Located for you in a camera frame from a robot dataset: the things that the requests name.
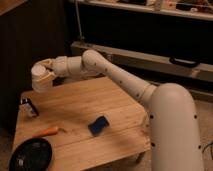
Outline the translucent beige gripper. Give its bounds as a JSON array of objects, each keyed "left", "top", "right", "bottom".
[{"left": 34, "top": 59, "right": 56, "bottom": 83}]

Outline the white ceramic cup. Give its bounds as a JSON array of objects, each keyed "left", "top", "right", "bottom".
[{"left": 31, "top": 65, "right": 52, "bottom": 93}]

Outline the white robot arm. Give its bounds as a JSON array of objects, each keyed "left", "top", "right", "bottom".
[{"left": 31, "top": 50, "right": 204, "bottom": 171}]

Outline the blue eraser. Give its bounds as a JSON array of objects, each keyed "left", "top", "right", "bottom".
[{"left": 88, "top": 116, "right": 110, "bottom": 136}]

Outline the small black and white box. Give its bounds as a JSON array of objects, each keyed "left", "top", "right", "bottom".
[{"left": 20, "top": 98, "right": 39, "bottom": 117}]

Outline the metal pole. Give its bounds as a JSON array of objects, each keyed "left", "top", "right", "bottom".
[{"left": 74, "top": 0, "right": 85, "bottom": 44}]

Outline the orange carrot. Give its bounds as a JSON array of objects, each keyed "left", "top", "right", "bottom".
[{"left": 34, "top": 126, "right": 66, "bottom": 137}]

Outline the wooden table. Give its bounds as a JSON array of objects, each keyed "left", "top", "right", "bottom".
[{"left": 13, "top": 77, "right": 150, "bottom": 171}]

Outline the black round pan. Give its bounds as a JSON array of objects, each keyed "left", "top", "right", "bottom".
[{"left": 9, "top": 138, "right": 53, "bottom": 171}]

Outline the cluttered shelf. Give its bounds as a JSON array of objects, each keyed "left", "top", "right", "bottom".
[{"left": 69, "top": 0, "right": 213, "bottom": 21}]

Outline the long case with black handle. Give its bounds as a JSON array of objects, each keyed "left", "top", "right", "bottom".
[{"left": 71, "top": 41, "right": 213, "bottom": 82}]

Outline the black cable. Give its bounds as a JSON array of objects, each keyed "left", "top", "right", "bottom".
[{"left": 201, "top": 141, "right": 213, "bottom": 161}]

